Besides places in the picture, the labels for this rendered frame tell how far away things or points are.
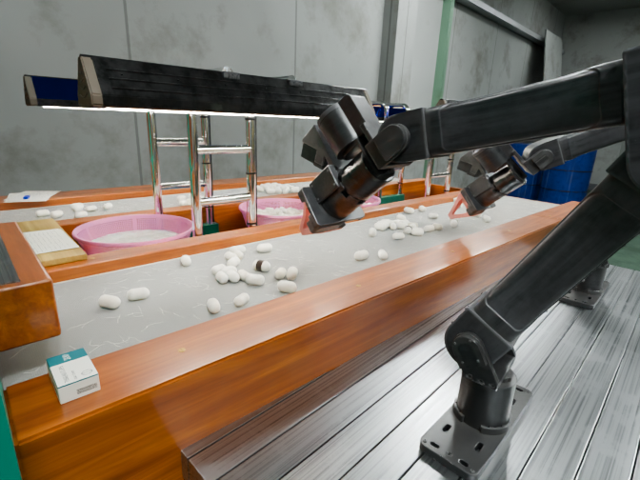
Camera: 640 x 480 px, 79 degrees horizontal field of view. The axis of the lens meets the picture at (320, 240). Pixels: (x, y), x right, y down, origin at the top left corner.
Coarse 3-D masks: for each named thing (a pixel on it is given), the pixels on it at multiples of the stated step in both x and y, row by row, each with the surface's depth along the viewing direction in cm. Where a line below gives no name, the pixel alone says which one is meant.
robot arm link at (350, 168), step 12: (360, 144) 51; (348, 156) 55; (360, 156) 51; (348, 168) 53; (360, 168) 51; (372, 168) 51; (348, 180) 53; (360, 180) 52; (372, 180) 51; (384, 180) 51; (348, 192) 54; (360, 192) 53; (372, 192) 53
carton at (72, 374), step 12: (48, 360) 41; (60, 360) 41; (72, 360) 41; (84, 360) 41; (60, 372) 39; (72, 372) 39; (84, 372) 39; (96, 372) 39; (60, 384) 37; (72, 384) 38; (84, 384) 38; (96, 384) 39; (60, 396) 37; (72, 396) 38
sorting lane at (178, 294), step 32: (352, 224) 117; (448, 224) 122; (480, 224) 124; (192, 256) 85; (224, 256) 86; (256, 256) 87; (288, 256) 88; (320, 256) 88; (352, 256) 89; (64, 288) 68; (96, 288) 68; (128, 288) 69; (160, 288) 69; (192, 288) 70; (224, 288) 70; (256, 288) 71; (64, 320) 57; (96, 320) 58; (128, 320) 58; (160, 320) 58; (192, 320) 59; (0, 352) 49; (32, 352) 49; (64, 352) 50; (96, 352) 50
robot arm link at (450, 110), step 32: (608, 64) 34; (512, 96) 39; (544, 96) 37; (576, 96) 35; (608, 96) 34; (384, 128) 47; (416, 128) 45; (448, 128) 43; (480, 128) 41; (512, 128) 40; (544, 128) 38; (576, 128) 36; (416, 160) 47
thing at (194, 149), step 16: (288, 80) 80; (192, 128) 85; (192, 144) 86; (256, 144) 98; (192, 160) 87; (256, 160) 99; (192, 176) 88; (256, 176) 100; (192, 192) 89; (256, 192) 101; (192, 208) 90; (256, 208) 102; (192, 224) 92; (256, 224) 104
